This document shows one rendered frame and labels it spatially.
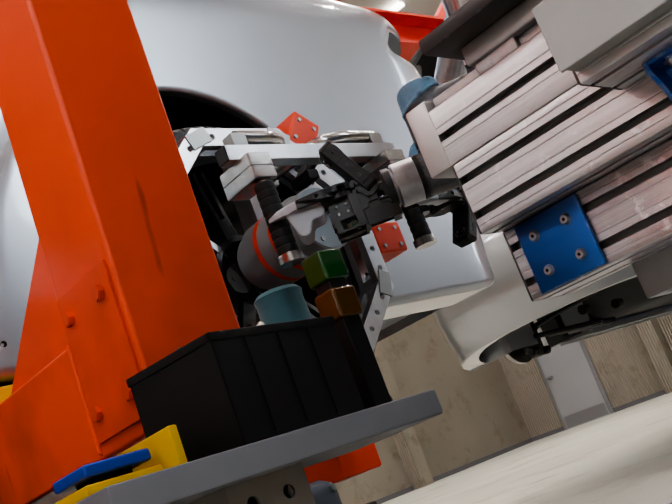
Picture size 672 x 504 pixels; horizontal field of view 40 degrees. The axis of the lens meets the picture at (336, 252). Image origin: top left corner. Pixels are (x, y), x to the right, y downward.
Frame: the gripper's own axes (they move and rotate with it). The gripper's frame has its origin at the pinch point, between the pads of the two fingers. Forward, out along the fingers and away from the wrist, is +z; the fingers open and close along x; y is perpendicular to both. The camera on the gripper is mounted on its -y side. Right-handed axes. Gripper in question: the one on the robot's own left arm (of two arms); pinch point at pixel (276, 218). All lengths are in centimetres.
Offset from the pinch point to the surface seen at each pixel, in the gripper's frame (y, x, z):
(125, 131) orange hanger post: -8.4, -34.3, 13.4
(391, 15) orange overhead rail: -237, 432, -101
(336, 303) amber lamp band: 24.1, -37.5, -5.0
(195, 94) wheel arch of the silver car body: -47, 44, 10
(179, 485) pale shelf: 40, -65, 13
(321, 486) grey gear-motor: 43.4, -4.6, 7.3
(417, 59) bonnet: -156, 326, -87
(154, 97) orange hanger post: -13.8, -29.7, 8.9
